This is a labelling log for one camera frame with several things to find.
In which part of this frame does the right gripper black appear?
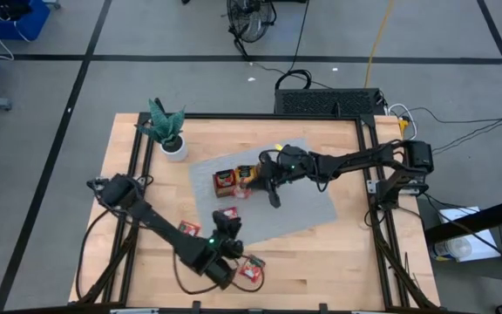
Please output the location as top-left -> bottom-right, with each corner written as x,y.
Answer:
247,146 -> 316,209

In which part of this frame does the orange mango tea packet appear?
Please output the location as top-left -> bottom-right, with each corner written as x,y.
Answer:
234,164 -> 259,184

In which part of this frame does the three-compartment wooden tray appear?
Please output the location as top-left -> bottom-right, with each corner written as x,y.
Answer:
213,164 -> 269,200

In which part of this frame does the grey woven placemat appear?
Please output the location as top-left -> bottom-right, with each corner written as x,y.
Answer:
188,138 -> 339,248

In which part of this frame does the black computer case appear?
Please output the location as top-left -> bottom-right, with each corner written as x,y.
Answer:
274,88 -> 386,116

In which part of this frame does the snake plant in white pot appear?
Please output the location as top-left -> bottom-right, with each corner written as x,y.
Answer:
136,98 -> 189,162

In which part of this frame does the black floor fan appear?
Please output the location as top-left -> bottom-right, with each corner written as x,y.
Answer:
226,0 -> 278,60

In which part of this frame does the white box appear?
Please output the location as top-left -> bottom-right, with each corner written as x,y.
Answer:
429,206 -> 502,263

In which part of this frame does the large blue plastic bin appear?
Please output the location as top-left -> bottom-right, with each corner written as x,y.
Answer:
0,0 -> 51,41

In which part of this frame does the coiled black cable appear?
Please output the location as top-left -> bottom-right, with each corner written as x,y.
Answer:
275,68 -> 313,92

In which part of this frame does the white cable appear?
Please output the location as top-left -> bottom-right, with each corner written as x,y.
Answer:
385,103 -> 418,145

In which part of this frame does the yellow cable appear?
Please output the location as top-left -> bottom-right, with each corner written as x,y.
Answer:
363,0 -> 395,88

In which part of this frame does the black metal desk frame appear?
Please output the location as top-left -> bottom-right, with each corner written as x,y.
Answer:
423,102 -> 502,314

